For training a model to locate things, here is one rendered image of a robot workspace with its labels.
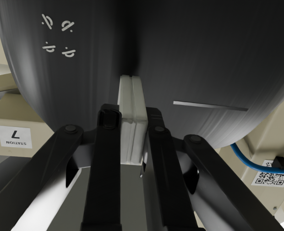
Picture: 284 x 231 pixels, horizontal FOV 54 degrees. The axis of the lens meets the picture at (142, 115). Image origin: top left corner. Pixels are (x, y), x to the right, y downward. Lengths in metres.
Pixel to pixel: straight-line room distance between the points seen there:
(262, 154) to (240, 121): 0.32
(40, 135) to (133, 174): 2.64
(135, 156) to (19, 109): 0.76
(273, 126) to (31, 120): 0.63
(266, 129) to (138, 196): 2.76
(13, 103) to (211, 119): 0.74
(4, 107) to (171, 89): 0.73
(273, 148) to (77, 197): 2.76
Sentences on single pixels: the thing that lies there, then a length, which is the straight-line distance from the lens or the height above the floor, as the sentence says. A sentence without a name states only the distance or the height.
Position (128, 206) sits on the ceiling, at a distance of 3.15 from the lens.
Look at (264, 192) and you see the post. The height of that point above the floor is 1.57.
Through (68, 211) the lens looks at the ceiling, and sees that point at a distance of 3.09.
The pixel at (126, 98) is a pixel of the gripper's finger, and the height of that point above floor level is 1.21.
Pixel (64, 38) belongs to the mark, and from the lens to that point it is 0.21.
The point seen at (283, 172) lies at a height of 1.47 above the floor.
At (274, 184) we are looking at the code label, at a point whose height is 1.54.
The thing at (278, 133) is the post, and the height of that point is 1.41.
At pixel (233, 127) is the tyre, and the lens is 0.29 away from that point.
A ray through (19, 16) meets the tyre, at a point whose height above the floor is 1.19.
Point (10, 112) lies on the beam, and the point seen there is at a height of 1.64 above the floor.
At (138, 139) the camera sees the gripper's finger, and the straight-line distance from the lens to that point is 0.15.
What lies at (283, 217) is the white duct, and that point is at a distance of 1.36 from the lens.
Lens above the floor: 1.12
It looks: 35 degrees up
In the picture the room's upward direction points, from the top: 170 degrees counter-clockwise
